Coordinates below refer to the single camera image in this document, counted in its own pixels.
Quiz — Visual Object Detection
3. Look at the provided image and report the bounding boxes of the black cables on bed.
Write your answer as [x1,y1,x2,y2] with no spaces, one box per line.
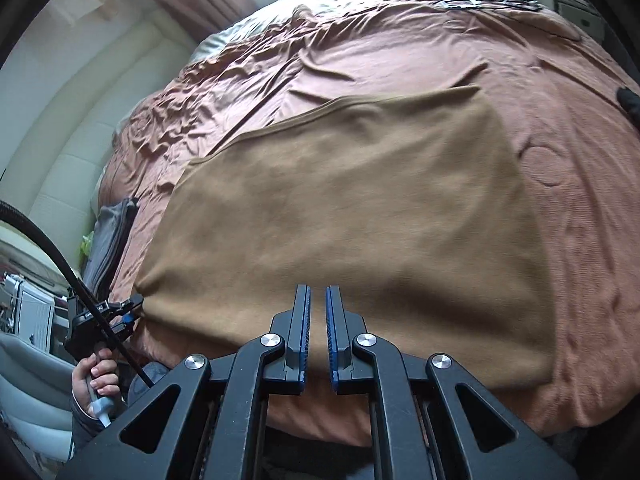
[434,0,545,15]

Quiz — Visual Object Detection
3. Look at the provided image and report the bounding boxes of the thick black sleeved cable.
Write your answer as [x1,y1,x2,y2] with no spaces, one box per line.
[0,199,157,390]

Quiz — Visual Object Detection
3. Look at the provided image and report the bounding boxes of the brown printed sweatshirt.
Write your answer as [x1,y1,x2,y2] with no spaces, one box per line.
[134,84,557,392]

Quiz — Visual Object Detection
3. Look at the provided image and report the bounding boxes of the white appliance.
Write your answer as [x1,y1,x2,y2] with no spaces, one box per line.
[0,269,57,348]

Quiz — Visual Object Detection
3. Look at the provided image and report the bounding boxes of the white padded headboard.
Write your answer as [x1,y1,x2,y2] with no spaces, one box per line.
[0,12,203,243]

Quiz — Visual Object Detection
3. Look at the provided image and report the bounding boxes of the white boxes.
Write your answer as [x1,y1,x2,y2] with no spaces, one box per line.
[520,0,607,32]

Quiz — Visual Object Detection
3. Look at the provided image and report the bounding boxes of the pink fleece blanket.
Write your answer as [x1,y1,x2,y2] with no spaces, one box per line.
[92,0,640,448]

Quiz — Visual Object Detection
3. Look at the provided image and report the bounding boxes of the grey folded cloth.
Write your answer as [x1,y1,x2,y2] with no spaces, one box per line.
[81,196,140,292]

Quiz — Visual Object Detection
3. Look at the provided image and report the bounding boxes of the small black object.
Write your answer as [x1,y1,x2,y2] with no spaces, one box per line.
[616,86,640,128]

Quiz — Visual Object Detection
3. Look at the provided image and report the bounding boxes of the grey padded seat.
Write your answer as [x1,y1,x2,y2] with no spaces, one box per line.
[0,332,78,443]

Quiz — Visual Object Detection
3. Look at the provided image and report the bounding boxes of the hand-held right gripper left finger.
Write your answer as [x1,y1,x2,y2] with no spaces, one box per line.
[57,284,312,480]

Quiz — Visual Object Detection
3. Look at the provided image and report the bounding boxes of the person's left forearm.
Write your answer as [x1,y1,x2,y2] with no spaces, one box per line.
[69,392,118,466]

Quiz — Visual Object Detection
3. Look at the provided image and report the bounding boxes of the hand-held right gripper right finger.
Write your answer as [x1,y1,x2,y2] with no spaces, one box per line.
[325,284,581,480]

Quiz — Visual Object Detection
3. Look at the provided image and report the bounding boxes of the person's left hand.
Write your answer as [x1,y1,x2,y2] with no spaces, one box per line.
[71,347,122,422]

